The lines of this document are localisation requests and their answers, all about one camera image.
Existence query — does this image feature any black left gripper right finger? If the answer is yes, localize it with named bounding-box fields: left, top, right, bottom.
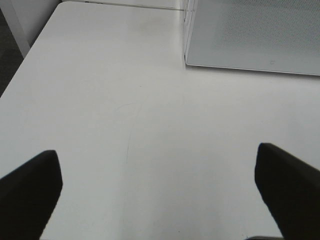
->
left=254, top=143, right=320, bottom=240

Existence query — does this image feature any white microwave door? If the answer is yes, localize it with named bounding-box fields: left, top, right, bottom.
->
left=185, top=0, right=320, bottom=75

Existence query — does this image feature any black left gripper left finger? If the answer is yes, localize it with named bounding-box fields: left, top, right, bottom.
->
left=0, top=150, right=63, bottom=240

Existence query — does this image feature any white table leg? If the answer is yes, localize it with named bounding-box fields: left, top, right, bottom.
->
left=0, top=0, right=31, bottom=58

